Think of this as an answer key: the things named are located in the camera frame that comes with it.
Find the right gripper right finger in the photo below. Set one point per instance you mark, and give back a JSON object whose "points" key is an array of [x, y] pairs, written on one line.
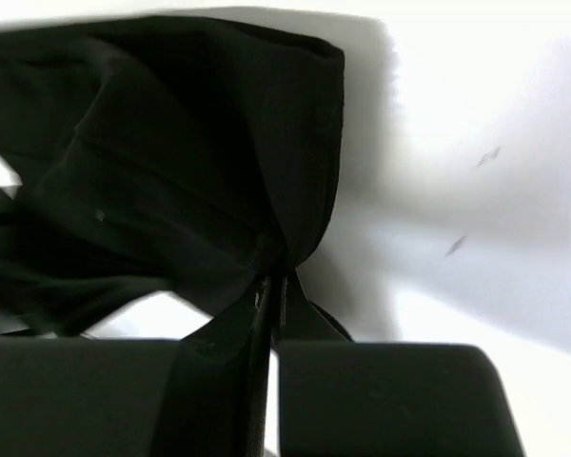
{"points": [[342, 398]]}

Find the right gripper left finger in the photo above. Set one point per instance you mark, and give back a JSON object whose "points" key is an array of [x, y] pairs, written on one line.
{"points": [[204, 395]]}

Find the black skirt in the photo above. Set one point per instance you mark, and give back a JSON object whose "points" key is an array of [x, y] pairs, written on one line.
{"points": [[187, 154]]}

